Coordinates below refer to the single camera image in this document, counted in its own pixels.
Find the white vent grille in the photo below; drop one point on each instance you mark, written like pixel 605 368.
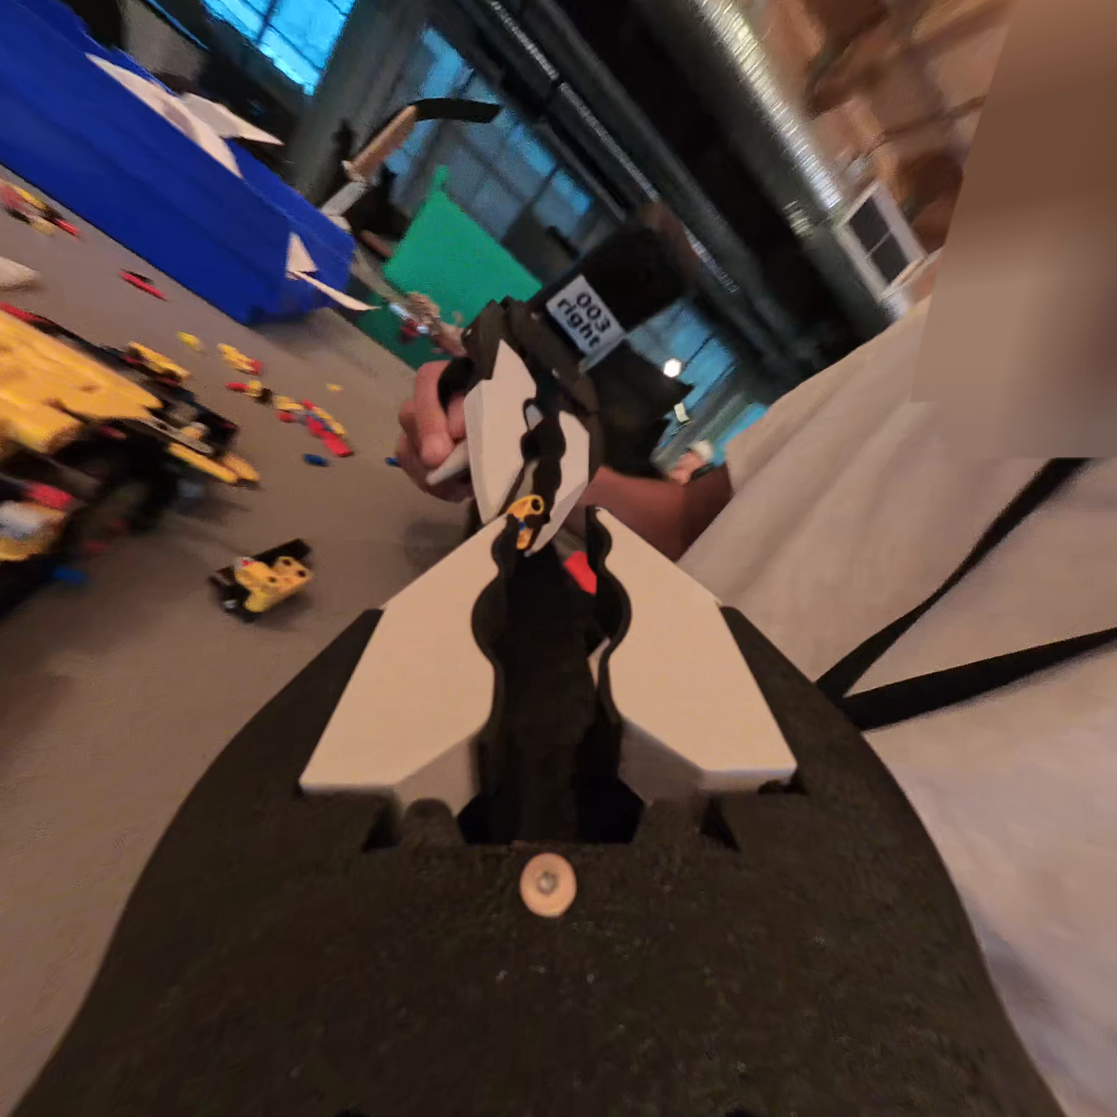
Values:
pixel 882 240

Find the wide wall window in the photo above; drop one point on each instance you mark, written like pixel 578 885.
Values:
pixel 524 175

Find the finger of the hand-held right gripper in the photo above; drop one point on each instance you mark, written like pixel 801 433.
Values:
pixel 572 464
pixel 497 420

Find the small brick assembly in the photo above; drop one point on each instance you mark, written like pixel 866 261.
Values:
pixel 270 581

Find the pile of small coloured pins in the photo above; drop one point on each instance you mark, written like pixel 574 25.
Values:
pixel 323 428

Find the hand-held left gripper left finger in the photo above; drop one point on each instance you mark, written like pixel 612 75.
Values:
pixel 402 707

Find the small red piece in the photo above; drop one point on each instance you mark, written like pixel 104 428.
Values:
pixel 580 574

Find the blue plastic bin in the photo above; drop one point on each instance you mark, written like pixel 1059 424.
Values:
pixel 130 175

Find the grey desk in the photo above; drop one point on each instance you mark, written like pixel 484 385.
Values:
pixel 174 699

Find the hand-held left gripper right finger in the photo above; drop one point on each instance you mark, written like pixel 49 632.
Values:
pixel 698 699

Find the crumpled white paper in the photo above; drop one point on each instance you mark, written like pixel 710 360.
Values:
pixel 201 123

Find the small tan figurine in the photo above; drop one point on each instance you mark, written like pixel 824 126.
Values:
pixel 423 319

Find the yellow toy car model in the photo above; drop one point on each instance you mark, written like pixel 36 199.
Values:
pixel 69 393

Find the person's right hand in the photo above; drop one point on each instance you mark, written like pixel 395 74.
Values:
pixel 427 437

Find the person's right forearm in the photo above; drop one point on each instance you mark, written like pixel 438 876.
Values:
pixel 664 515

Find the green sheet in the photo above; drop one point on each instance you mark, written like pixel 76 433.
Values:
pixel 453 263

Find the silver ventilation duct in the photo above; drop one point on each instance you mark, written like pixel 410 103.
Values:
pixel 767 131

